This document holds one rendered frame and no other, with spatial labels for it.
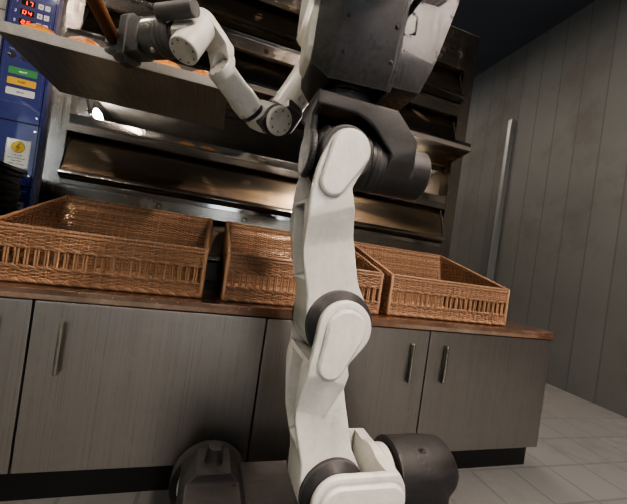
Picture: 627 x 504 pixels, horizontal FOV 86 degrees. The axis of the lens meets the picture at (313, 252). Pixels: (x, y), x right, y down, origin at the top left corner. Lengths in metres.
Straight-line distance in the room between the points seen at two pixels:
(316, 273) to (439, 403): 0.89
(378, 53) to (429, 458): 0.87
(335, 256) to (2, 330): 0.86
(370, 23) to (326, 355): 0.62
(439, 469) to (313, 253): 0.58
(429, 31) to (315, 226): 0.45
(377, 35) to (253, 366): 0.91
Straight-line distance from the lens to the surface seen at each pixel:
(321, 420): 0.77
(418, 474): 0.92
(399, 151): 0.75
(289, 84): 1.02
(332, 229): 0.67
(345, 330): 0.66
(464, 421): 1.54
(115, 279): 1.10
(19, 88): 1.76
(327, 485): 0.79
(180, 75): 1.12
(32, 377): 1.16
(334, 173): 0.65
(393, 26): 0.77
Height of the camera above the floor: 0.77
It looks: level
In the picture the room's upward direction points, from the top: 8 degrees clockwise
